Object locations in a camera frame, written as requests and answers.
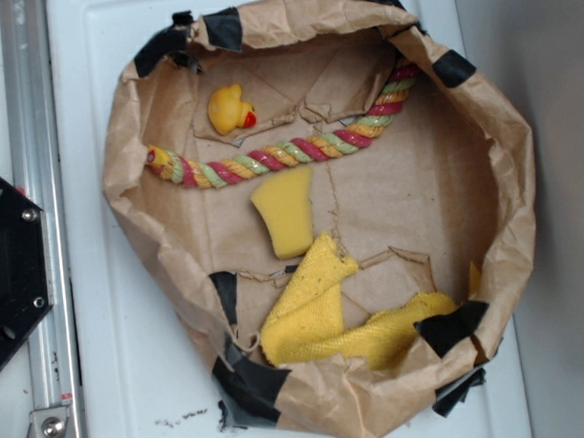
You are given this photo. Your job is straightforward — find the yellow cloth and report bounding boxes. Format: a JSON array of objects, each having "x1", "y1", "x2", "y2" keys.
[{"x1": 260, "y1": 234, "x2": 458, "y2": 371}]

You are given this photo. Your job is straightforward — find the yellow sponge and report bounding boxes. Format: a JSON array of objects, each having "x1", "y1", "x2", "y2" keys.
[{"x1": 250, "y1": 167, "x2": 314, "y2": 260}]

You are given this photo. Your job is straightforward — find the brown paper bag container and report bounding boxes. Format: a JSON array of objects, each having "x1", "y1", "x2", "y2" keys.
[{"x1": 102, "y1": 0, "x2": 536, "y2": 438}]

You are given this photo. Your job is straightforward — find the yellow rubber duck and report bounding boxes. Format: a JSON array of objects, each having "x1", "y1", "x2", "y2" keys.
[{"x1": 207, "y1": 83, "x2": 257, "y2": 135}]

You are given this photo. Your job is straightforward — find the multicolour twisted rope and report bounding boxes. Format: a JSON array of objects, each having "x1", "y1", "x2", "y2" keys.
[{"x1": 140, "y1": 56, "x2": 428, "y2": 194}]

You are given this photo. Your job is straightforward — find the aluminium extrusion rail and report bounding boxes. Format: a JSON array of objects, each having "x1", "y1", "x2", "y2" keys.
[{"x1": 0, "y1": 0, "x2": 88, "y2": 438}]

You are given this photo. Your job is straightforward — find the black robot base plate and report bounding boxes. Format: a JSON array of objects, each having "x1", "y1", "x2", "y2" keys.
[{"x1": 0, "y1": 177, "x2": 52, "y2": 372}]

